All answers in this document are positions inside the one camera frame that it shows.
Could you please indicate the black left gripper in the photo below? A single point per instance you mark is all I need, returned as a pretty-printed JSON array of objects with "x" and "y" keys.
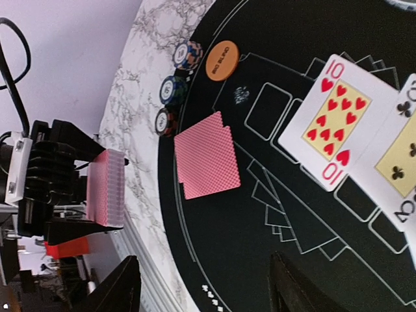
[{"x": 44, "y": 176}]

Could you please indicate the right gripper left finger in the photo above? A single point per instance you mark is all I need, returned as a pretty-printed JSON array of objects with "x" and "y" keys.
[{"x": 119, "y": 291}]

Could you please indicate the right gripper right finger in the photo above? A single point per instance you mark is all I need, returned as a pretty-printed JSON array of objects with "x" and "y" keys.
[{"x": 290, "y": 290}]

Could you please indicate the red playing card deck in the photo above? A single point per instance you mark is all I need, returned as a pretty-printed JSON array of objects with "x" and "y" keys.
[{"x": 105, "y": 191}]

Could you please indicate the red chip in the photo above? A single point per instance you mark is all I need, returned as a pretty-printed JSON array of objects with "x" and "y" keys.
[{"x": 166, "y": 121}]

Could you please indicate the green chip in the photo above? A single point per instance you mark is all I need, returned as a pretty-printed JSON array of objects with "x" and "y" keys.
[{"x": 173, "y": 90}]

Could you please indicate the red card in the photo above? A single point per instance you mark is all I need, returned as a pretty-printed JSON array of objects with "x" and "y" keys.
[
  {"x": 215, "y": 169},
  {"x": 190, "y": 143}
]

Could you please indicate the queen of hearts card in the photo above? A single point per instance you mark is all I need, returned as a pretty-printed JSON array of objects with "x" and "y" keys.
[{"x": 337, "y": 119}]

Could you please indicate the grey chip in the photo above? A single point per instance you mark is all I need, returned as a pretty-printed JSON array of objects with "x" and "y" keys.
[{"x": 187, "y": 55}]

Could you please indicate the orange big blind button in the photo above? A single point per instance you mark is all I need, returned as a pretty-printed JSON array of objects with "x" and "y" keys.
[{"x": 222, "y": 60}]

